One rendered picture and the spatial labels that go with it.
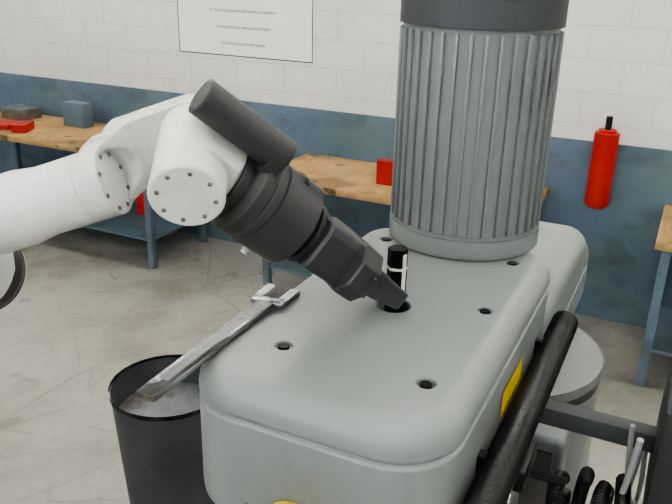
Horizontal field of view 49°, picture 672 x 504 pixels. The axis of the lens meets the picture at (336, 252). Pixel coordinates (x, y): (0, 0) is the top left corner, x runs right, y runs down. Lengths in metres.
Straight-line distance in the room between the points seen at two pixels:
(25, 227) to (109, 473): 3.05
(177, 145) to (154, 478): 2.55
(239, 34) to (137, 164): 5.15
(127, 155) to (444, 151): 0.38
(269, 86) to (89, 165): 5.10
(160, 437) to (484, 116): 2.29
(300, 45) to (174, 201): 4.98
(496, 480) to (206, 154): 0.38
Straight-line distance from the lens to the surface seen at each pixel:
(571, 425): 1.15
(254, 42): 5.78
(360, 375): 0.67
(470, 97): 0.88
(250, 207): 0.66
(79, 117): 6.56
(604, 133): 4.87
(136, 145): 0.72
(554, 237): 1.45
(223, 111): 0.63
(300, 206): 0.68
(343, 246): 0.70
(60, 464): 3.83
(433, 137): 0.90
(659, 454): 1.05
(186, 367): 0.68
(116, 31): 6.59
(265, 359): 0.70
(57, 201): 0.69
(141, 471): 3.12
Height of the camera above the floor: 2.24
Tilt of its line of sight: 22 degrees down
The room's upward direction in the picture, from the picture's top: 1 degrees clockwise
